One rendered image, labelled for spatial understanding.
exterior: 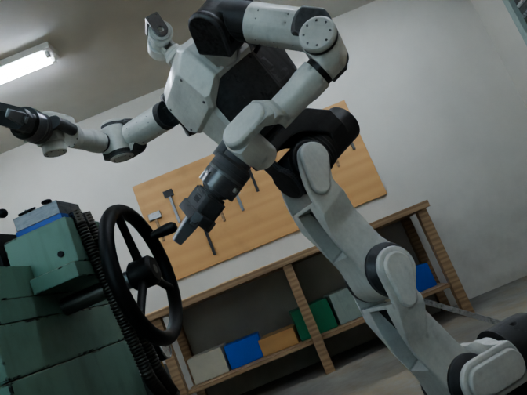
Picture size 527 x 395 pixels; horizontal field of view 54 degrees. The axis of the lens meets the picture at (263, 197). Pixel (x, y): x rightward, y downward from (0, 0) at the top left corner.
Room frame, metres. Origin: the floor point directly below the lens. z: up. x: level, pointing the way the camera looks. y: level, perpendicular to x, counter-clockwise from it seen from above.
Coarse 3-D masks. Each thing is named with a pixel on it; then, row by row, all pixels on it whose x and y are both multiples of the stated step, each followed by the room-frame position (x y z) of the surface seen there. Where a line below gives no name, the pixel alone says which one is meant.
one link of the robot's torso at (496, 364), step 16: (480, 352) 1.50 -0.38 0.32; (496, 352) 1.41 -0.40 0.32; (512, 352) 1.42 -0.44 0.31; (464, 368) 1.37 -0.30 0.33; (480, 368) 1.37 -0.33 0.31; (496, 368) 1.39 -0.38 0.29; (512, 368) 1.41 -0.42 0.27; (464, 384) 1.36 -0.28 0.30; (480, 384) 1.36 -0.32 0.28; (496, 384) 1.38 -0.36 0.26; (512, 384) 1.40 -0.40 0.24
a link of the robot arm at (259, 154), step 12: (252, 144) 1.04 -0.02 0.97; (264, 144) 1.07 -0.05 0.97; (216, 156) 1.05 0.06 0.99; (228, 156) 1.05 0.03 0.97; (240, 156) 1.04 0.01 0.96; (252, 156) 1.06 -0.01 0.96; (264, 156) 1.08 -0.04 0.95; (228, 168) 1.04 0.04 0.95; (240, 168) 1.05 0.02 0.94; (264, 168) 1.11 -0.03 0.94; (240, 180) 1.06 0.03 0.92
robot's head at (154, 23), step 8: (152, 16) 1.22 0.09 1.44; (160, 16) 1.23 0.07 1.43; (152, 24) 1.22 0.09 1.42; (160, 24) 1.23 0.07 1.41; (168, 24) 1.25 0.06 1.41; (152, 32) 1.23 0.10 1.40; (160, 32) 1.23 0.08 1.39; (168, 32) 1.24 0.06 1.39; (160, 40) 1.24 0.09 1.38; (168, 40) 1.25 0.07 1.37
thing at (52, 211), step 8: (56, 200) 0.96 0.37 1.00; (40, 208) 0.96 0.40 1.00; (48, 208) 0.96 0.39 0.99; (56, 208) 0.96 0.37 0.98; (64, 208) 0.98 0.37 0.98; (72, 208) 1.01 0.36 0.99; (24, 216) 0.96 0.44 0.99; (32, 216) 0.96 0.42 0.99; (40, 216) 0.96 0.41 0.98; (48, 216) 0.96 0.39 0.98; (56, 216) 0.95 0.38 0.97; (64, 216) 0.96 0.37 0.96; (16, 224) 0.96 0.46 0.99; (24, 224) 0.96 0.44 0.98; (32, 224) 0.96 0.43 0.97; (40, 224) 0.96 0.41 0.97; (24, 232) 0.96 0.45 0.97
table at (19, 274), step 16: (0, 272) 0.86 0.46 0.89; (16, 272) 0.91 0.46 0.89; (48, 272) 0.93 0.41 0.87; (64, 272) 0.92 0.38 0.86; (80, 272) 0.93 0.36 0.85; (0, 288) 0.85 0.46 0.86; (16, 288) 0.89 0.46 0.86; (32, 288) 0.93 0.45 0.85; (48, 288) 0.93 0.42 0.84; (64, 288) 1.00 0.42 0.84; (80, 288) 1.08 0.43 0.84
